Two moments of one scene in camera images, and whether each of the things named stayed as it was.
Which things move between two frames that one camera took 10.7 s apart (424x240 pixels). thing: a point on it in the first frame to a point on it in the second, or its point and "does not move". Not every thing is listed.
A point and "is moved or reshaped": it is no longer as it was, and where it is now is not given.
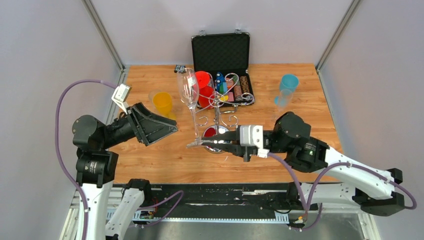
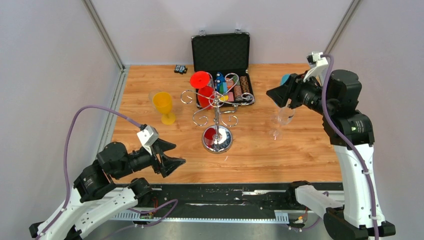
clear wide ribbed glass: x=151 y=95 does not move
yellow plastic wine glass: x=162 y=101 does not move
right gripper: x=233 y=135 to x=291 y=88
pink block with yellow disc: x=228 y=97 does not move
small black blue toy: x=179 y=68 does not move
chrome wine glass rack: x=221 y=103 does not move
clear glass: x=188 y=85 is moved or reshaped
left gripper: x=147 y=126 to x=169 y=164
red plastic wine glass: x=206 y=87 does not move
